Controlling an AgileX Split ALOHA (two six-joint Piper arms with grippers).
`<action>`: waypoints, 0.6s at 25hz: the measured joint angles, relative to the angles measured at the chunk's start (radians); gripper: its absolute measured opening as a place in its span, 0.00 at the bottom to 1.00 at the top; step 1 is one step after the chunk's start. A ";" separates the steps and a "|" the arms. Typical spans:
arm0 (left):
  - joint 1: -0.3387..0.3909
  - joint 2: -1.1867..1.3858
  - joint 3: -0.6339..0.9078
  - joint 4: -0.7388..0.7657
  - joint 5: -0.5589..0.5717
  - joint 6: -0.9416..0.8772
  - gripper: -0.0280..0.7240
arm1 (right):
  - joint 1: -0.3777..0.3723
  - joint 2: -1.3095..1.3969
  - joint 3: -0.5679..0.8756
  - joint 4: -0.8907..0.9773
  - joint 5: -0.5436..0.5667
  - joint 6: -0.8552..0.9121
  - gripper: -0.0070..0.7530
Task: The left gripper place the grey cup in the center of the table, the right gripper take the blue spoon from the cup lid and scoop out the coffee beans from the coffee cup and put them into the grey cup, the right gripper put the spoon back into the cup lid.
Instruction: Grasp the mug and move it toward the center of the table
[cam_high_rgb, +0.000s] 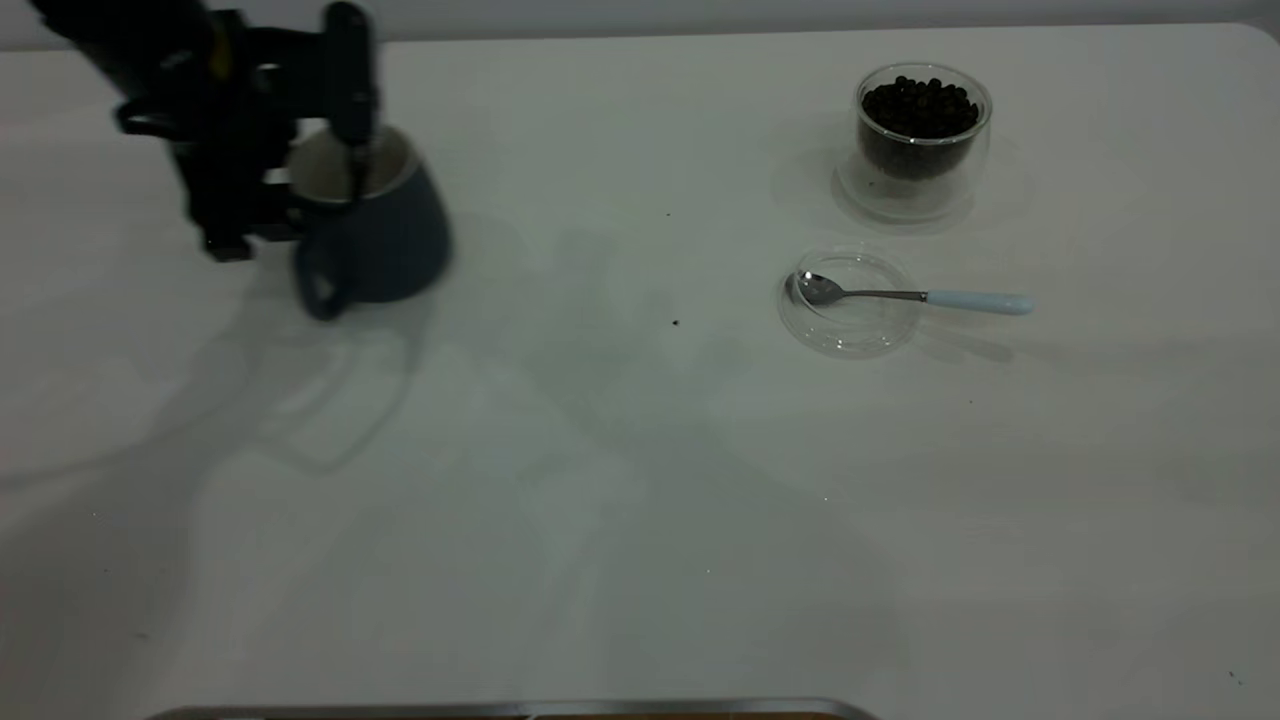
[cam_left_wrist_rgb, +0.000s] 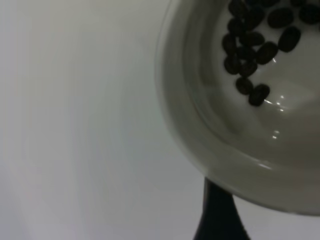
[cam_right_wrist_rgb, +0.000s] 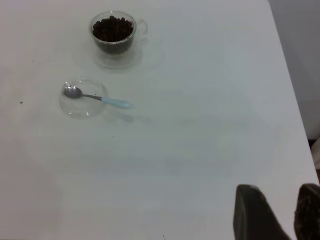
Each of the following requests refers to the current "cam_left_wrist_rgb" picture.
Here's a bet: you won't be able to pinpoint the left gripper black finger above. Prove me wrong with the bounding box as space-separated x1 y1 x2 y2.
192 175 252 240

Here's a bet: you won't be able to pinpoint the dark grey ceramic mug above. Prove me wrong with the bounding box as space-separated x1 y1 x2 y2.
154 0 320 218

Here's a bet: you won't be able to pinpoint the scattered dark coffee beans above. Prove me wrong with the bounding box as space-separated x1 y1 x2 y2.
221 0 320 107

